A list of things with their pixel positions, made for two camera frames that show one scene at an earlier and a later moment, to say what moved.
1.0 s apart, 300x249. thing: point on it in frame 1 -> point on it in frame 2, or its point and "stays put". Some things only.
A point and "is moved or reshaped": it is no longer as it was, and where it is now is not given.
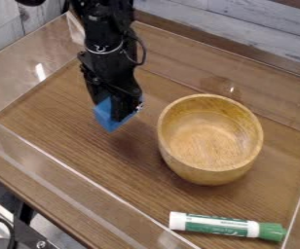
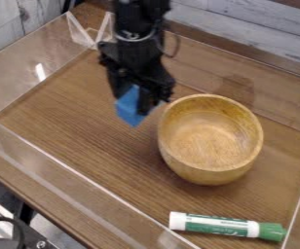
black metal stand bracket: [26, 236] stays put
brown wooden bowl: [210, 135] stays put
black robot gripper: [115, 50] -> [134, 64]
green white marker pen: [222, 225] stays put
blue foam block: [103, 113] is moved or reshaped
